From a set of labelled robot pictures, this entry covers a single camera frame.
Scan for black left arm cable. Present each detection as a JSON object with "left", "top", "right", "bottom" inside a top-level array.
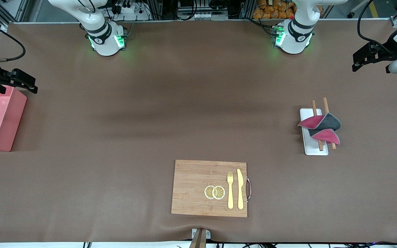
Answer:
[{"left": 357, "top": 0, "right": 392, "bottom": 47}]

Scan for yellow plastic fork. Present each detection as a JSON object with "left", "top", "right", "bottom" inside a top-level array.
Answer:
[{"left": 227, "top": 171, "right": 234, "bottom": 209}]

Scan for white rectangular tray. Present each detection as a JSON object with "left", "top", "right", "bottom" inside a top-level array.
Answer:
[{"left": 299, "top": 108, "right": 329, "bottom": 156}]

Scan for red and grey cloth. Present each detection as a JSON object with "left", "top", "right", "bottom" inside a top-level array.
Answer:
[{"left": 298, "top": 113, "right": 342, "bottom": 146}]

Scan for white power strip black plugs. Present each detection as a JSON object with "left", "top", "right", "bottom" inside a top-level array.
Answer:
[{"left": 111, "top": 0, "right": 151, "bottom": 21}]

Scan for brown wooden stick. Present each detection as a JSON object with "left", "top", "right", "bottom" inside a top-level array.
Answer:
[
  {"left": 311, "top": 100, "right": 324, "bottom": 151},
  {"left": 323, "top": 97, "right": 337, "bottom": 150}
]

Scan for brown table cover mat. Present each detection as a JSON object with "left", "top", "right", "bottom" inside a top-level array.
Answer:
[{"left": 0, "top": 21, "right": 397, "bottom": 243}]

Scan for yellow plastic knife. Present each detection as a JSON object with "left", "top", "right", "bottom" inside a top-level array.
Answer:
[{"left": 237, "top": 168, "right": 244, "bottom": 210}]

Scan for orange round items pile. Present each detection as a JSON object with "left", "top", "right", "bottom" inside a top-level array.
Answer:
[{"left": 253, "top": 0, "right": 324, "bottom": 20}]

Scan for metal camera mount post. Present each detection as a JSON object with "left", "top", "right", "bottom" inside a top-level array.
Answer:
[{"left": 189, "top": 228, "right": 212, "bottom": 248}]

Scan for white outlet strip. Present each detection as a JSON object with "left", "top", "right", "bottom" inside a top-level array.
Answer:
[{"left": 178, "top": 12, "right": 228, "bottom": 20}]

